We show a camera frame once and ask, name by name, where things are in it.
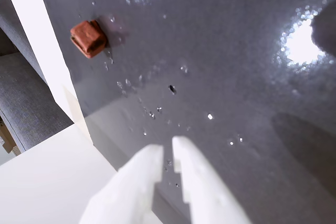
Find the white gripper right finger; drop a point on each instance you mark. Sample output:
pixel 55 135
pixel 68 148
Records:
pixel 204 190

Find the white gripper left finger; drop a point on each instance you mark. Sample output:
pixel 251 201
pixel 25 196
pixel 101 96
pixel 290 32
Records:
pixel 126 195

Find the red-brown cube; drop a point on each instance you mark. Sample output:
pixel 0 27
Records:
pixel 88 36

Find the brown cardboard box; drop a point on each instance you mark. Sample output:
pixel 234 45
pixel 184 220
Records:
pixel 5 137

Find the dark grey table mat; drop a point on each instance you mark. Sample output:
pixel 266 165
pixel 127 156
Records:
pixel 210 51

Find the grey fabric furniture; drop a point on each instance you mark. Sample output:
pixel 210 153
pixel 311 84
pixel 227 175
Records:
pixel 23 98

